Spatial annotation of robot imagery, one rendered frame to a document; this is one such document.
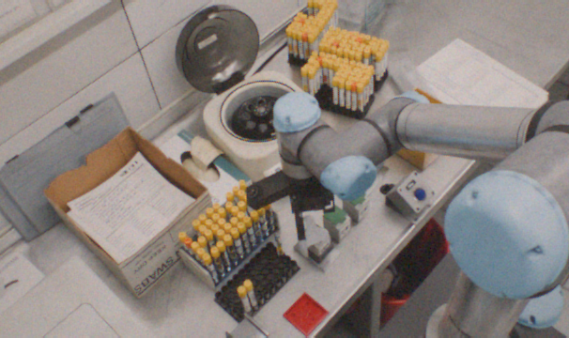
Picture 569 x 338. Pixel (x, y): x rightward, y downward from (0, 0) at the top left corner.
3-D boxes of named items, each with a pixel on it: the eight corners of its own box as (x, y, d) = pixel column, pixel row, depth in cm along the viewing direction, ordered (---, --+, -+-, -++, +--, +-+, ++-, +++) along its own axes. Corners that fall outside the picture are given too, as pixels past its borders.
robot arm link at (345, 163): (397, 145, 93) (349, 105, 99) (340, 184, 89) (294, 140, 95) (394, 176, 99) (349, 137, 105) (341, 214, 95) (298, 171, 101)
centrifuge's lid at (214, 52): (171, 33, 135) (154, 20, 140) (201, 117, 152) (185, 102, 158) (250, -9, 142) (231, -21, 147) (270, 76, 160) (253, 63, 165)
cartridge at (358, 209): (358, 223, 138) (358, 207, 133) (342, 212, 141) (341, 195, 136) (369, 212, 140) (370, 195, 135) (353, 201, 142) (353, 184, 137)
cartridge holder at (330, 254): (325, 272, 132) (324, 264, 129) (293, 250, 136) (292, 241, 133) (341, 254, 134) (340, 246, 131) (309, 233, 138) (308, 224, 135)
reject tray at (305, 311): (307, 337, 123) (306, 336, 122) (282, 316, 126) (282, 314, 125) (330, 313, 126) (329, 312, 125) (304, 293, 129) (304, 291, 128)
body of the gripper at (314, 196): (335, 215, 116) (333, 176, 107) (290, 222, 116) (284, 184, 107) (329, 182, 121) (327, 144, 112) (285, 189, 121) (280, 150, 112)
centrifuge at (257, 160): (267, 209, 143) (260, 178, 134) (199, 136, 159) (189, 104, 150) (346, 156, 151) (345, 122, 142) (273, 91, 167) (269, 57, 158)
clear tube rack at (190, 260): (214, 292, 131) (208, 276, 125) (184, 264, 136) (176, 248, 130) (281, 228, 139) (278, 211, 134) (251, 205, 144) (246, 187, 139)
